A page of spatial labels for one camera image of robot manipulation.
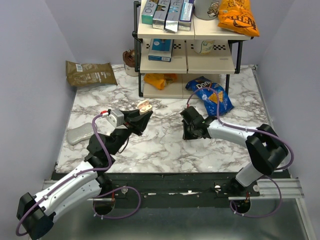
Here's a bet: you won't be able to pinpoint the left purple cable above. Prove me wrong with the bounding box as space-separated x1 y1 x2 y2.
15 111 142 237

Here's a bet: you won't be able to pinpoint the white mug with cartoon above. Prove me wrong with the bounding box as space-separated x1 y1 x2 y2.
194 0 221 21

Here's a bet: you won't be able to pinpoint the blue white toothpaste box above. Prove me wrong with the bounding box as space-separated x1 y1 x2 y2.
178 0 194 31

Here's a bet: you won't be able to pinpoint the brown coffee bag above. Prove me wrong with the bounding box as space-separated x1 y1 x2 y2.
65 61 118 87

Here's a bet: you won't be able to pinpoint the small orange snack bag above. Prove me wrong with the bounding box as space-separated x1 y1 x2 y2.
143 73 178 90

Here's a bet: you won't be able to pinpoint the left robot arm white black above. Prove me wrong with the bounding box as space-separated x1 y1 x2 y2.
15 109 153 240

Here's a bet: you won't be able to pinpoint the white green cup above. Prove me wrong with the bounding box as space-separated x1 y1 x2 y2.
193 39 215 55

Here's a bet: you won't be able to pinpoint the aluminium frame rail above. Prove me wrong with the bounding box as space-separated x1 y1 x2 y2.
228 177 305 201

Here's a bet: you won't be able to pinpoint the orange chip bag top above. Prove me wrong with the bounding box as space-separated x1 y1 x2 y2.
217 0 260 37

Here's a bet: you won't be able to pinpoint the blue Doritos chip bag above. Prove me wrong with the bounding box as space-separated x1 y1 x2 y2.
185 76 234 117

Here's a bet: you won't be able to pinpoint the purple cable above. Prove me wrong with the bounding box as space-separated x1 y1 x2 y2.
15 111 142 237
186 87 295 219

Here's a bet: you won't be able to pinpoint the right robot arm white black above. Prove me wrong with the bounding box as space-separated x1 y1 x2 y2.
180 106 289 196

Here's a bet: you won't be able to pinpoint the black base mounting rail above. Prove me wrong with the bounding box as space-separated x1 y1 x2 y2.
51 171 261 210

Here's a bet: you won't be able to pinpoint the beige shelf rack black frame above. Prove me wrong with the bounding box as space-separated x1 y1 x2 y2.
132 0 250 98

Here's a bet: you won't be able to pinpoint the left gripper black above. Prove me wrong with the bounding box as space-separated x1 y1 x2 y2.
109 107 153 157

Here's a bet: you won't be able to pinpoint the white cup brown contents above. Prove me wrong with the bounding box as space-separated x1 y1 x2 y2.
122 49 139 77

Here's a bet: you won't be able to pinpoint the blue box middle shelf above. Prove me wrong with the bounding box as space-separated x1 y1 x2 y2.
148 38 174 62

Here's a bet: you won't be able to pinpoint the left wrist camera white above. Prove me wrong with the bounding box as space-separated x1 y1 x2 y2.
107 109 125 128

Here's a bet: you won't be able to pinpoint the teal toothpaste box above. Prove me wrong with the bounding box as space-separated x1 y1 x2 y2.
141 0 159 25

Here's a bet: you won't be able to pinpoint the silver toothpaste box left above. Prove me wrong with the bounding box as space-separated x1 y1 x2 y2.
152 0 171 30

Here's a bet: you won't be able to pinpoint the beige earbud charging case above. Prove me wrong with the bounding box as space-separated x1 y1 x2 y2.
137 99 153 115

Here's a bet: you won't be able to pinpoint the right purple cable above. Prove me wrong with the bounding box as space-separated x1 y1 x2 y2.
186 87 295 219

